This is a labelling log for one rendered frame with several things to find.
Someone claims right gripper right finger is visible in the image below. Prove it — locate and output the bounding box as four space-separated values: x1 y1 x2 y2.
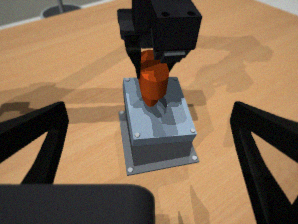
230 101 298 224

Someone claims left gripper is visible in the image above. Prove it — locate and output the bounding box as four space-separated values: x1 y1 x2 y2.
117 8 153 79

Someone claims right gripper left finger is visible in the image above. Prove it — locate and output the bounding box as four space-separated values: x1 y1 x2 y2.
0 101 69 184

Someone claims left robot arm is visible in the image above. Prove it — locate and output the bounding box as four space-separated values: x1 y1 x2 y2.
132 0 202 63

